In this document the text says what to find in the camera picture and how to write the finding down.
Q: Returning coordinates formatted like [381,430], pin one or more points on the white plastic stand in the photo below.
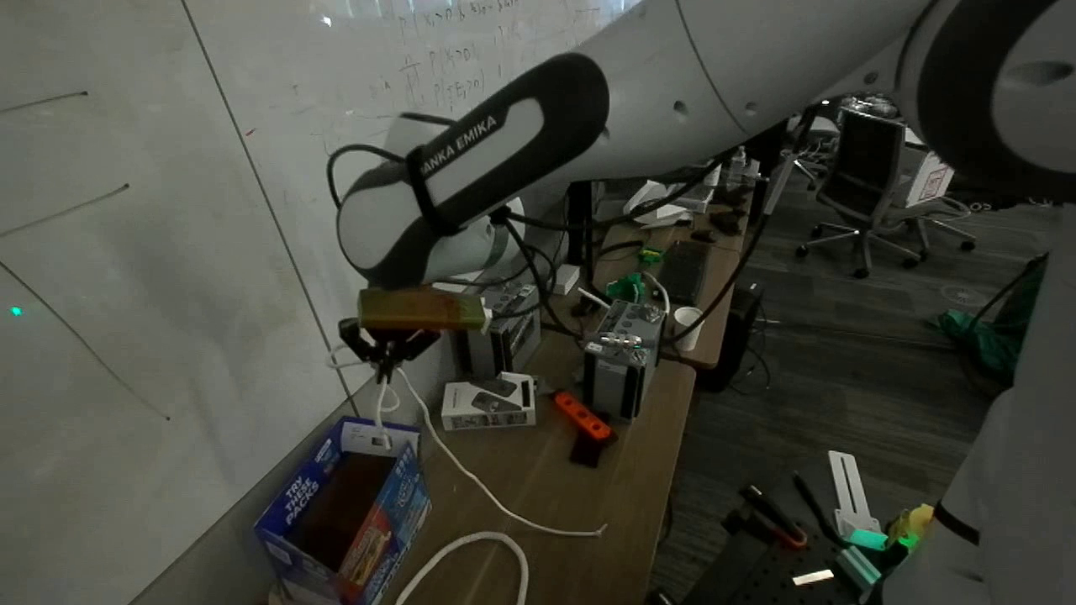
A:
[852,493]

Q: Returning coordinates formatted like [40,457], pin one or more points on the black office chair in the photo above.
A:
[867,155]

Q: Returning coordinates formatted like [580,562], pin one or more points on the small white open box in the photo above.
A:
[490,403]

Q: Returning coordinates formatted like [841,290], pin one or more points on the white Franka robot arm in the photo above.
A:
[695,88]

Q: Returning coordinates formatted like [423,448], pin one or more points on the black flat block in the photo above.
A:
[589,450]

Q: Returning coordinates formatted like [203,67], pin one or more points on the teal plastic clamp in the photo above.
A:
[867,554]

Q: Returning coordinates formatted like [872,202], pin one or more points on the black computer tower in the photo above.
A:
[735,336]

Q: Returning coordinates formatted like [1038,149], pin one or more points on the green floor object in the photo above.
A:
[987,336]

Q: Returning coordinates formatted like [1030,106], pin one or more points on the grey box with label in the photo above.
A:
[500,336]

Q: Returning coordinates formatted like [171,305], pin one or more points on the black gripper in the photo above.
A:
[389,342]

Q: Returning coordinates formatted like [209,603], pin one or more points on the orange block with holes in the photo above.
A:
[584,414]

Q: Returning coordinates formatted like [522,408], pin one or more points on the green bottle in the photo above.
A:
[632,273]

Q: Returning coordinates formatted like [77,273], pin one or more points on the large grey metal box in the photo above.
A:
[624,358]

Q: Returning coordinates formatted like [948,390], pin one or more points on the blue cardboard box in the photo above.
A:
[396,516]

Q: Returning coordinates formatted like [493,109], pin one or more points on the white paper cup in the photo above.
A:
[687,329]

